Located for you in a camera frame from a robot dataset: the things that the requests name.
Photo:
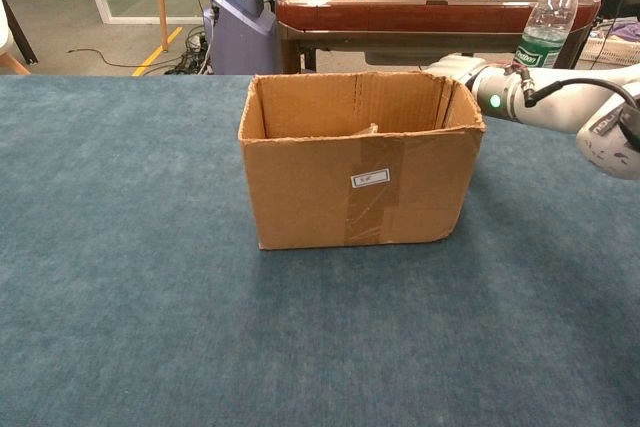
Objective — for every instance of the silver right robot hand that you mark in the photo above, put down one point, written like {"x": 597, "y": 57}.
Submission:
{"x": 457, "y": 67}

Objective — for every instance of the brown cardboard box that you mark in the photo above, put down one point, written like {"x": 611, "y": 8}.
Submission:
{"x": 310, "y": 197}

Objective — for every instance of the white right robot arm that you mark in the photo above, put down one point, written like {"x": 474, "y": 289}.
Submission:
{"x": 550, "y": 102}

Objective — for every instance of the wooden mahjong table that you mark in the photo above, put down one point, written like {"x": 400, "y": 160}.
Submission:
{"x": 400, "y": 17}

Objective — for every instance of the clear water bottle green label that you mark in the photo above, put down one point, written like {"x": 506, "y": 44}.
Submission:
{"x": 550, "y": 22}

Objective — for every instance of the white plastic basket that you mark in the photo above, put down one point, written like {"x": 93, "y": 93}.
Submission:
{"x": 610, "y": 49}

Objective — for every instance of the purple cloth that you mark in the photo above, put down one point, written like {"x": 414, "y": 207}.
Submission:
{"x": 625, "y": 31}

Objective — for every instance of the blue table cloth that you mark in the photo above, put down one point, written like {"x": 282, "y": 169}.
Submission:
{"x": 150, "y": 297}

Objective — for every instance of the white chair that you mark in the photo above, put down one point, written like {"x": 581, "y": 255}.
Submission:
{"x": 4, "y": 27}

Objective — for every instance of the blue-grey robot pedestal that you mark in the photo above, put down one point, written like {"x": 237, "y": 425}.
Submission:
{"x": 240, "y": 37}

